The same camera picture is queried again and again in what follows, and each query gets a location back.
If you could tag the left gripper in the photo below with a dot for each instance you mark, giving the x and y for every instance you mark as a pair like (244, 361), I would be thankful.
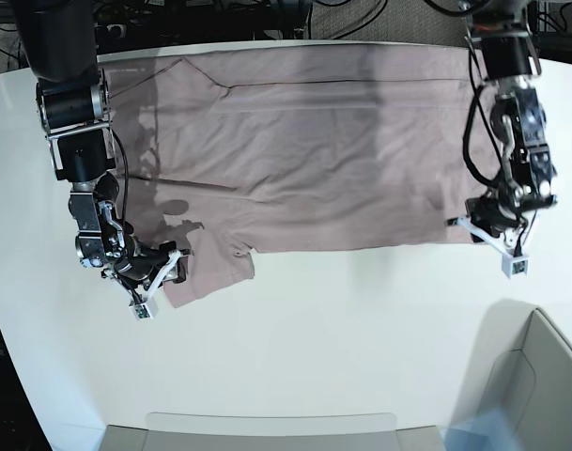
(495, 218)

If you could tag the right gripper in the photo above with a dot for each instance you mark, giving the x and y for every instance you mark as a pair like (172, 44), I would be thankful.
(137, 264)

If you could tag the pink T-shirt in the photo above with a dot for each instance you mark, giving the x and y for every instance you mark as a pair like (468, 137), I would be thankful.
(330, 147)

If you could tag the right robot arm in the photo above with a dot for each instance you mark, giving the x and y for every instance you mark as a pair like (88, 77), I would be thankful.
(73, 105)

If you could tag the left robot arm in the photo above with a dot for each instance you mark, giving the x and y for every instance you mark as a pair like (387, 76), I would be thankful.
(500, 42)

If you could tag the grey bin right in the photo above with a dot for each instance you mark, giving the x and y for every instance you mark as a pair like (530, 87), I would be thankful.
(527, 404)

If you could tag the grey bin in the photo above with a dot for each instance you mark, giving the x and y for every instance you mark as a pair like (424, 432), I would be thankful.
(172, 431)
(527, 404)

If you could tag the grey bin bottom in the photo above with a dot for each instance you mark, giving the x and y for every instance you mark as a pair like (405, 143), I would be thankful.
(172, 431)

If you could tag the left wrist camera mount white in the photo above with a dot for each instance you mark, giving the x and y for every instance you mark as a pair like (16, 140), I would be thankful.
(513, 260)

